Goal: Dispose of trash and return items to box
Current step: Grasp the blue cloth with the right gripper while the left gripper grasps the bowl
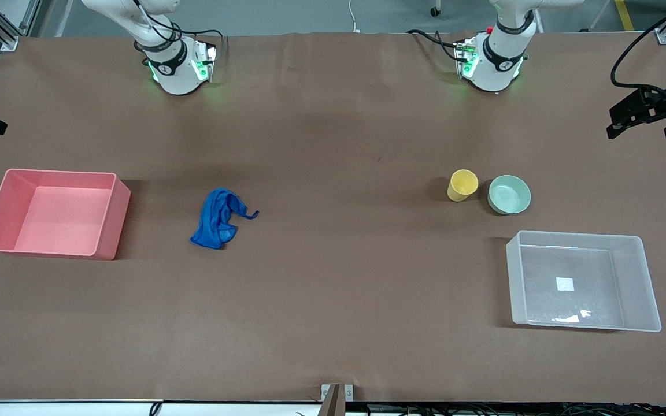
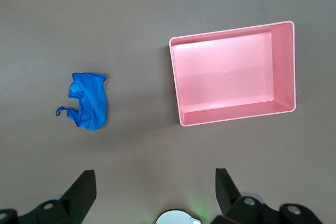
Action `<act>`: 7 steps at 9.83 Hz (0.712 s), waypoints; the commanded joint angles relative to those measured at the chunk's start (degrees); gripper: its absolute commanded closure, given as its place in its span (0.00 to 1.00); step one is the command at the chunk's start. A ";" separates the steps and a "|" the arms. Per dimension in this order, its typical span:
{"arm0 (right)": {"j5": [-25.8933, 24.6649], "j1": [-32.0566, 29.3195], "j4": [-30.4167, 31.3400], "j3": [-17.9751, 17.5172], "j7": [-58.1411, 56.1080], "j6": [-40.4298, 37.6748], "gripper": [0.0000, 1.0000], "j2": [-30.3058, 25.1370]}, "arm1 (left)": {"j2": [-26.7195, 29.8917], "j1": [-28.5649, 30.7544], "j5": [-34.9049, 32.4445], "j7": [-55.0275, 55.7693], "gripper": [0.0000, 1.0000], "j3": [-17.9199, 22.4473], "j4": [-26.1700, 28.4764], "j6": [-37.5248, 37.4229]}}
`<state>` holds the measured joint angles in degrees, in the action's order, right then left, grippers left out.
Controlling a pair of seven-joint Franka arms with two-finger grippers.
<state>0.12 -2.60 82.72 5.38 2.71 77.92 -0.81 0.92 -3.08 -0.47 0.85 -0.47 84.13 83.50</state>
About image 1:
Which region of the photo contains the mint green bowl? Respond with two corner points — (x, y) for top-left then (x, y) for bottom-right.
(487, 174), (532, 216)

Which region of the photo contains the yellow plastic cup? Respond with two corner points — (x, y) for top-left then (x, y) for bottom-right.
(447, 169), (479, 202)

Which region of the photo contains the blue cloth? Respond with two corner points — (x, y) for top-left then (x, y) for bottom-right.
(190, 188), (260, 250)

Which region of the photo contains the pink plastic box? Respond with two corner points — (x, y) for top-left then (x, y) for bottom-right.
(0, 169), (132, 261)

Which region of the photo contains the clear plastic box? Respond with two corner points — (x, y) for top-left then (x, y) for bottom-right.
(505, 230), (663, 333)

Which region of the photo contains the brown paper table cover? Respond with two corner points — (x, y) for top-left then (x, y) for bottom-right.
(0, 32), (666, 404)

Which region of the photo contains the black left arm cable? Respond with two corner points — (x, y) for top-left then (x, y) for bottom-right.
(610, 0), (666, 112)

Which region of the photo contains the black base cable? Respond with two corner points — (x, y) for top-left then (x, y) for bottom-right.
(406, 29), (468, 62)
(132, 0), (225, 55)

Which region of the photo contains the grey metal camera bracket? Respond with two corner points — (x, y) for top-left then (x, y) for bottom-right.
(320, 384), (354, 416)

